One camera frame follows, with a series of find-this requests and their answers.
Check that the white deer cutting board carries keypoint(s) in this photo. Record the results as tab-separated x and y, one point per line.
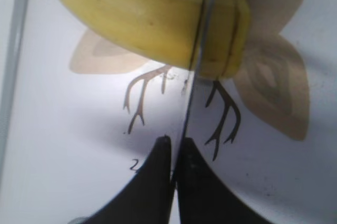
85	115

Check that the yellow banana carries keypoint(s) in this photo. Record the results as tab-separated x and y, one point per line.
162	30

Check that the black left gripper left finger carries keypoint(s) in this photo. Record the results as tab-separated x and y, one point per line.
147	198

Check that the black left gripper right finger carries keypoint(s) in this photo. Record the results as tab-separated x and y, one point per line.
202	196

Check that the cut banana slice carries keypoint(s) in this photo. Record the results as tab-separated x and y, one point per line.
227	34

